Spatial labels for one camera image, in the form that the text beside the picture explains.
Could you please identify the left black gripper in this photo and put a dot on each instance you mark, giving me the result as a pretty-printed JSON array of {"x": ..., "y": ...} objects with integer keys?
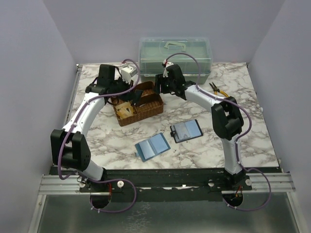
[{"x": 128, "y": 96}]

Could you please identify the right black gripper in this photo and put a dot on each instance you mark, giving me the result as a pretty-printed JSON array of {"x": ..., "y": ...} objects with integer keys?
[{"x": 160, "y": 80}]

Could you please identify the brown wicker divided tray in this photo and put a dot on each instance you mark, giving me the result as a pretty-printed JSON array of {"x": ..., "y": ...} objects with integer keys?
[{"x": 150, "y": 104}]

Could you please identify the black leather card holder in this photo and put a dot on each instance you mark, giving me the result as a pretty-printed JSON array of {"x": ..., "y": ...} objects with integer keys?
[{"x": 185, "y": 131}]

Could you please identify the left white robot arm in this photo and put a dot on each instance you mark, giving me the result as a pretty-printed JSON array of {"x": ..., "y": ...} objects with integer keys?
[{"x": 69, "y": 145}]

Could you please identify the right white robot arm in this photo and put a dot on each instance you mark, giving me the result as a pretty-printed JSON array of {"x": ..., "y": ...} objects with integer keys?
[{"x": 227, "y": 121}]

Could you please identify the gold cards in tray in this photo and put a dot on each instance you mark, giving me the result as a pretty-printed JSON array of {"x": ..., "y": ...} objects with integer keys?
[{"x": 124, "y": 110}]

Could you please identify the blue plastic card sleeve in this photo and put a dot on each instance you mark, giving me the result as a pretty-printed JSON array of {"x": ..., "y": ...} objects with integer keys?
[{"x": 152, "y": 147}]

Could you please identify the green clear-lid storage box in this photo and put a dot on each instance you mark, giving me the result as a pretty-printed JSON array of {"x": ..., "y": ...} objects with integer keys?
[{"x": 192, "y": 54}]

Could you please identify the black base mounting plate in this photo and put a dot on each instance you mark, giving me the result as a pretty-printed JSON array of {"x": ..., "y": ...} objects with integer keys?
[{"x": 168, "y": 185}]

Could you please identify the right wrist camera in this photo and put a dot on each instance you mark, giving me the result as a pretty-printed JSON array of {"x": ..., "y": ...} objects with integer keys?
[{"x": 166, "y": 65}]

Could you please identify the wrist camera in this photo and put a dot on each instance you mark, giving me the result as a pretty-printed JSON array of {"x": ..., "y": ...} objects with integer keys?
[
  {"x": 129, "y": 73},
  {"x": 166, "y": 65}
]

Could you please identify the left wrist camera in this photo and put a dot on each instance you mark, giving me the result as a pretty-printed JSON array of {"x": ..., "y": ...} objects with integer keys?
[{"x": 129, "y": 73}]

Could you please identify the yellow handled pliers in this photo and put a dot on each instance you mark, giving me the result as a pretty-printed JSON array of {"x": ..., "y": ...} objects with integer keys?
[{"x": 217, "y": 90}]

